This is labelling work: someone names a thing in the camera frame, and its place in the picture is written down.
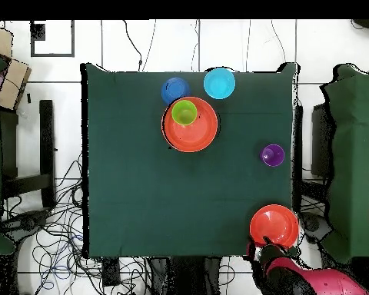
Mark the black chair frame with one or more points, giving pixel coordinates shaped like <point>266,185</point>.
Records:
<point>46,138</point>

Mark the purple cup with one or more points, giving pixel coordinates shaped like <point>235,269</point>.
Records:
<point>272,155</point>

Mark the grey stand foot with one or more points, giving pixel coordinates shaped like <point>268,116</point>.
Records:
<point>313,226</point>
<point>24,222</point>

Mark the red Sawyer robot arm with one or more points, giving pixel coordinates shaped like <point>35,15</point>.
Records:
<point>295,276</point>

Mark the dark green table cloth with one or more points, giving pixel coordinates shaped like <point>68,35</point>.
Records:
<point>126,199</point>

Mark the small light blue bowl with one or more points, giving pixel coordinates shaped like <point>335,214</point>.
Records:
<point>219,83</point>

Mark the large orange bowl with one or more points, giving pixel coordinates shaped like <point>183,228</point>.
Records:
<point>273,226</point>
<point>193,135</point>

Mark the black box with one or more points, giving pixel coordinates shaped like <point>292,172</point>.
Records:
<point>321,141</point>

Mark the black power strip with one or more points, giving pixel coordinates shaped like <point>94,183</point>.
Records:
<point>110,272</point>

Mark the black square floor frame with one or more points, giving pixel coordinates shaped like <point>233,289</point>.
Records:
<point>38,30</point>

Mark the green cup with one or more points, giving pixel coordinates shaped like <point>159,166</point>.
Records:
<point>184,113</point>

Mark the small dark blue bowl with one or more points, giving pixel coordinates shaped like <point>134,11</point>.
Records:
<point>174,88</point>

